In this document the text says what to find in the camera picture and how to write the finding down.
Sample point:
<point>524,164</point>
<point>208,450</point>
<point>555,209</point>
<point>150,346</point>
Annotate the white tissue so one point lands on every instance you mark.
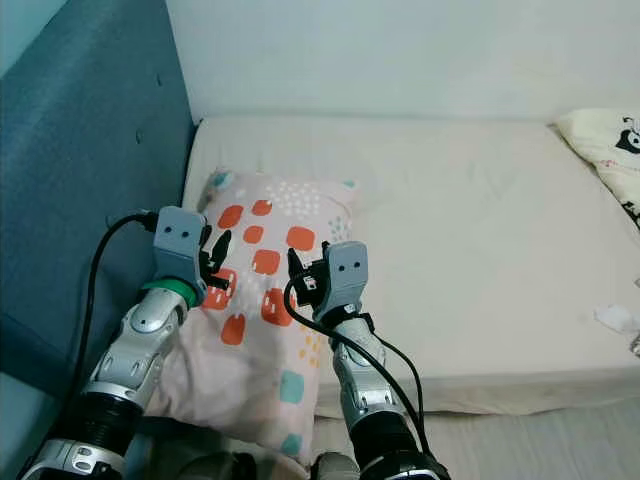
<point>615,318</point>

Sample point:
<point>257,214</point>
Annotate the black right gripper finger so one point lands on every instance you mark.
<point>298,270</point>
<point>326,252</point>

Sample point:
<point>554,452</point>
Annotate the grey robot leg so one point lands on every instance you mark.
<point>215,468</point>
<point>335,468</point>

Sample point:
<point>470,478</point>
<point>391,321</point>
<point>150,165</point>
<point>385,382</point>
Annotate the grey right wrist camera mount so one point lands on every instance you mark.
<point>347,275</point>

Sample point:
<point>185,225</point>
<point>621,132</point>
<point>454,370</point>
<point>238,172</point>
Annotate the grey robot left leg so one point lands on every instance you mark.
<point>215,468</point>

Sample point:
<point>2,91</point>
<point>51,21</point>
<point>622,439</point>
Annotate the pink patterned pillow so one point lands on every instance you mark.
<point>260,370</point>

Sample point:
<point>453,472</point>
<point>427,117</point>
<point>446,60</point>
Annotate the beige mattress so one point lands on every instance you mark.
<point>460,250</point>

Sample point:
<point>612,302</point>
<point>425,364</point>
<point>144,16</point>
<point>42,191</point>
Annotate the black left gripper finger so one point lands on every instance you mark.
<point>223,250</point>
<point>206,244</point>

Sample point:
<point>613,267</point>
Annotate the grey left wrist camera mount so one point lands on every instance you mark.
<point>178,245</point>

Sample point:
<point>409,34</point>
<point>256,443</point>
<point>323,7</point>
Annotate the grey robot right leg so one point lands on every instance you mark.
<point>335,468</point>

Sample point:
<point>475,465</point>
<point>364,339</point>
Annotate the teal upholstered headboard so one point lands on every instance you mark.
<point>90,160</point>

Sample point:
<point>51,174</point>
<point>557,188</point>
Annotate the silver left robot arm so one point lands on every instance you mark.
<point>150,350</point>

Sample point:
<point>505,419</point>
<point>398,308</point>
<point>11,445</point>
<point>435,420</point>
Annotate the cream cartoon print quilt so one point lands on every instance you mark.
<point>610,150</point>

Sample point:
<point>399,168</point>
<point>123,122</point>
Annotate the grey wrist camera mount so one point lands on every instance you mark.
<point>178,245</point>
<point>347,275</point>

